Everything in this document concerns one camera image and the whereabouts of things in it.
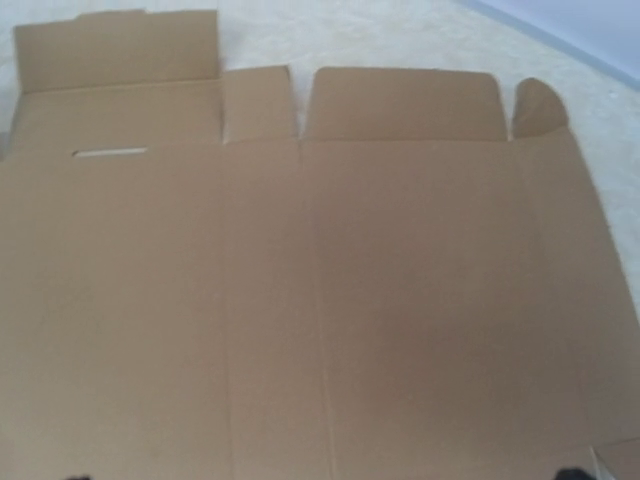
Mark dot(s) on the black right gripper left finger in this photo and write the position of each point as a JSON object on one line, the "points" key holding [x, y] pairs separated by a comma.
{"points": [[80, 477]]}

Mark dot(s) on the brown cardboard box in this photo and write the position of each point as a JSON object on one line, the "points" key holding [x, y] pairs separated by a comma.
{"points": [[413, 287]]}

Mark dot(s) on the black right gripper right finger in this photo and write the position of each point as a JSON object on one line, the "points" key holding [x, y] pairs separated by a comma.
{"points": [[573, 473]]}

